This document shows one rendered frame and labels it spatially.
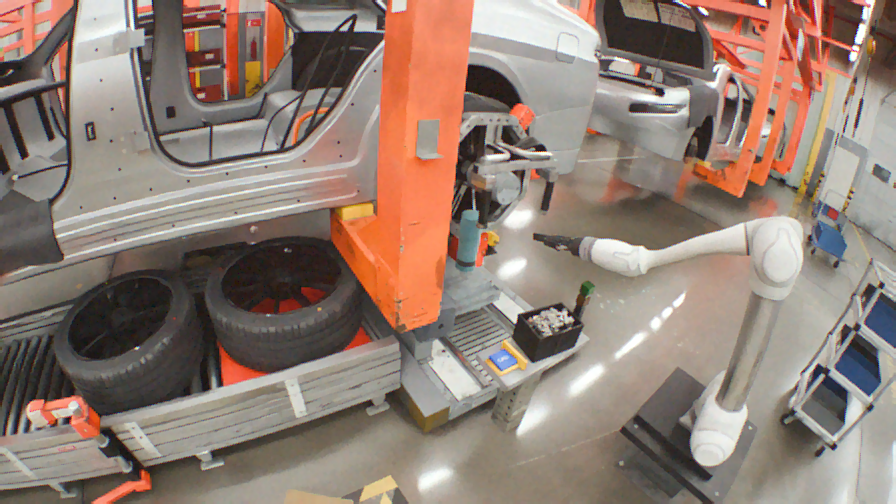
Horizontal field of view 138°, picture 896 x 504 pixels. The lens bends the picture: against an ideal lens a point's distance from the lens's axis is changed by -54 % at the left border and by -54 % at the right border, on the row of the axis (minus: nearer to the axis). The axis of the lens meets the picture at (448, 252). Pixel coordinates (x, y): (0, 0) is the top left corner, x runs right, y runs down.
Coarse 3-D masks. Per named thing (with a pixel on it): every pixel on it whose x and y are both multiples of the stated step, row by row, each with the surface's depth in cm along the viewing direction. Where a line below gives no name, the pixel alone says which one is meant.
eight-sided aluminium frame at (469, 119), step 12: (468, 120) 135; (480, 120) 137; (492, 120) 141; (504, 120) 144; (516, 120) 147; (468, 132) 138; (516, 132) 151; (528, 180) 170; (516, 204) 173; (492, 216) 174; (504, 216) 172; (456, 228) 159; (492, 228) 171
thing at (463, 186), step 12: (504, 132) 162; (468, 144) 153; (468, 156) 157; (456, 168) 156; (456, 180) 159; (456, 192) 164; (468, 192) 190; (456, 204) 166; (468, 204) 183; (492, 204) 178; (456, 216) 173
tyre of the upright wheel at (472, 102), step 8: (464, 96) 145; (472, 96) 143; (480, 96) 145; (464, 104) 140; (472, 104) 142; (480, 104) 144; (488, 104) 146; (496, 104) 148; (504, 104) 152; (464, 112) 142; (480, 112) 146; (488, 112) 148; (496, 112) 150; (504, 112) 153
